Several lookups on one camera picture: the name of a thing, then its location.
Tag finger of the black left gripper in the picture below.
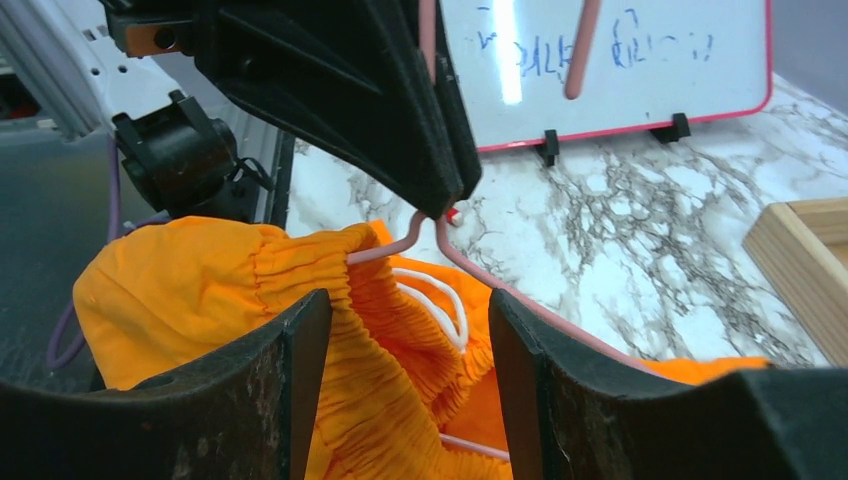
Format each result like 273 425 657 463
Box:
435 1 482 200
193 1 463 218

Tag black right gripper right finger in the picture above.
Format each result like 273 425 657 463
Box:
489 290 847 479

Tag wooden clothes rack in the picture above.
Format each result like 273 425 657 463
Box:
743 197 847 367

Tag pink framed whiteboard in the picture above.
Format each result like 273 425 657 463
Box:
441 1 772 152

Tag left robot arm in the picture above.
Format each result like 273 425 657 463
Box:
1 1 481 221

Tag orange shorts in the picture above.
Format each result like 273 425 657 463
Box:
72 215 773 480

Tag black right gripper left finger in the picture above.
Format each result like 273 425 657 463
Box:
1 289 332 479

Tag red capped marker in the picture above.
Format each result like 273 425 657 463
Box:
445 208 463 227

